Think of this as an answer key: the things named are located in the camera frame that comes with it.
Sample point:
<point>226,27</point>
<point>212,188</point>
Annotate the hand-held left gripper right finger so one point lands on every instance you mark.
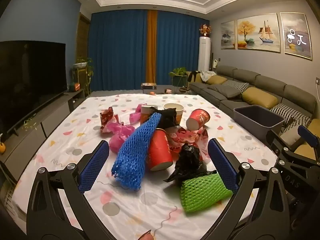
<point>222,165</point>

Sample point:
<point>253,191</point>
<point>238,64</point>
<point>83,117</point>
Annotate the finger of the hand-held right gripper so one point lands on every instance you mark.
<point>275,141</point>
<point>308,137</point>

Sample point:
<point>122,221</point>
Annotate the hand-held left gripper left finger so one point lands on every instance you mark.
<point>93,167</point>

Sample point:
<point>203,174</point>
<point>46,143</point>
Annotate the grey plastic bin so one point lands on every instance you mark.
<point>250,122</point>

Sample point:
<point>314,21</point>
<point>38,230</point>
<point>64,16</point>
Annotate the large black plastic bag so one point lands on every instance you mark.
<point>190,160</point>

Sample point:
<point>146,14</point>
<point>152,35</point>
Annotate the green foam net sleeve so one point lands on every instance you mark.
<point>202,192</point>

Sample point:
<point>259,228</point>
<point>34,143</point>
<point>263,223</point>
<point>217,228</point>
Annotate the large pink plastic bag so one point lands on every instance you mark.
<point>117,137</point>

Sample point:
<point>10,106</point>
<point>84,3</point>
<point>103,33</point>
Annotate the red printed plastic wrapper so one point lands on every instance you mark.
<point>192,137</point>

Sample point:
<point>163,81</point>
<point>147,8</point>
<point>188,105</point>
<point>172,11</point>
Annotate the blue foam net sleeve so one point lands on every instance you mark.
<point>135,155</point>

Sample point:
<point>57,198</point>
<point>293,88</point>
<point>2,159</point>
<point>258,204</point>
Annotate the red foil wrapper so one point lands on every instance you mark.
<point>106,120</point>

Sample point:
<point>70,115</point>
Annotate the red patterned paper cup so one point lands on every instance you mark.
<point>198,118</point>

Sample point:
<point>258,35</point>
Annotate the orange printed paper cup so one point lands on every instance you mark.
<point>145,115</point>
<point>180,117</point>

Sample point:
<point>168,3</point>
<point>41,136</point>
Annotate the plain red paper cup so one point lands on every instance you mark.
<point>160,150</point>

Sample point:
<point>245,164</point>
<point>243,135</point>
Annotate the small pink plastic bag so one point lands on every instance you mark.
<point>135,116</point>

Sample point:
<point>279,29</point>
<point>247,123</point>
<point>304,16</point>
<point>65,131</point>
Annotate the small black plastic bag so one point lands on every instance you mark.
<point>167,120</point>

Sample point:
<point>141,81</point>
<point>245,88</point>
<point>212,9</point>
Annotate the person's left hand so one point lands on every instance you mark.
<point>147,236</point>

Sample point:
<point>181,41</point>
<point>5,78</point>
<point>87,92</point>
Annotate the beige grey cushion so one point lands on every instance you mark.
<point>290,136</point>

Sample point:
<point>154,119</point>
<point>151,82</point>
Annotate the black white patterned cushion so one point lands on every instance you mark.
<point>237,85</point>
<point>290,113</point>

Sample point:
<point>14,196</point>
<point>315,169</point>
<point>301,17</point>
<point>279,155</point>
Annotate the grey sofa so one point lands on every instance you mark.
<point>270,82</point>

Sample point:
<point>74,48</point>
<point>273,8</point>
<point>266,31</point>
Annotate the grey television cabinet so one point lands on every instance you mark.
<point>50,115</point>

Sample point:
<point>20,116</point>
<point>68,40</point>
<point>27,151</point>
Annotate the flat grey cushion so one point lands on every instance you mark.
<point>225,91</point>

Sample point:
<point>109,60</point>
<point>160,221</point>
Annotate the yellow ribbon strands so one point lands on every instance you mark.
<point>29,125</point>

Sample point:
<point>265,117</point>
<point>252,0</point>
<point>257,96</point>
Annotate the brown round object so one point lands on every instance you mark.
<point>185,89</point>

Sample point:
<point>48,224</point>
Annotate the small yellow cushion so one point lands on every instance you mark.
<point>216,80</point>

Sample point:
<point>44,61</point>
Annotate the white cloth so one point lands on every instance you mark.
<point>208,75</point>

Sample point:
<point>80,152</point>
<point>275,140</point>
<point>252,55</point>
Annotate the doll head toy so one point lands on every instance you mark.
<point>168,90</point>

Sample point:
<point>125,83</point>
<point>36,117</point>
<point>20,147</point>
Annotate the black garment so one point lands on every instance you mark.
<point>193,76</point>

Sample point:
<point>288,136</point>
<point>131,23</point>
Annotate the small orange ornament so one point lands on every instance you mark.
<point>2,148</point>

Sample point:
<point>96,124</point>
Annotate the small orange toy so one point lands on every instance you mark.
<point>152,93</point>

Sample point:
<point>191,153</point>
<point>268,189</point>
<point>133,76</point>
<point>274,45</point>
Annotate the small low table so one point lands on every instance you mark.
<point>148,86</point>

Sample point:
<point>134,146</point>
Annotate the white stick vacuum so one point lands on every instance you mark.
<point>214,62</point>

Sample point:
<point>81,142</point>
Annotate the potted plant on green stand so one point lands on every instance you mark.
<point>178,73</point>

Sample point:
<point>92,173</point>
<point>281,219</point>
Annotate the purple abstract painting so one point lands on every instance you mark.
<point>296,36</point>

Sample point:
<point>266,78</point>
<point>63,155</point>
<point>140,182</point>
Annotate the trailing plant on metal stand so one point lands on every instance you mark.
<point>83,65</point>

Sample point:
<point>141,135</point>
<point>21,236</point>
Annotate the black flat television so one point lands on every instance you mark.
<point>30,80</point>

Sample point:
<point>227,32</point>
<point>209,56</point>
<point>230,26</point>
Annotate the tree and sailboat painting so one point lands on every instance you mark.
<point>257,33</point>

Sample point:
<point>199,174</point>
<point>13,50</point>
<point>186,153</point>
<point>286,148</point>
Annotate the white standing air conditioner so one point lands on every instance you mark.
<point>204,55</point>

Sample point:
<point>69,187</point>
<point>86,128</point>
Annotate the small grey landscape painting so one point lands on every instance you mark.
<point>228,36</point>

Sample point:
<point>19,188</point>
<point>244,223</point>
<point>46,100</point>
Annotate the blue curtain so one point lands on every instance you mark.
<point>117,52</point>
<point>180,47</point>

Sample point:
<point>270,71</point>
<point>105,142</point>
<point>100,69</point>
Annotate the red gold flower decoration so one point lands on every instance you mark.
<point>205,30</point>

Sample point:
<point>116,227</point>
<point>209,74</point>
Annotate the orange curtain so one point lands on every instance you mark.
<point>151,47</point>

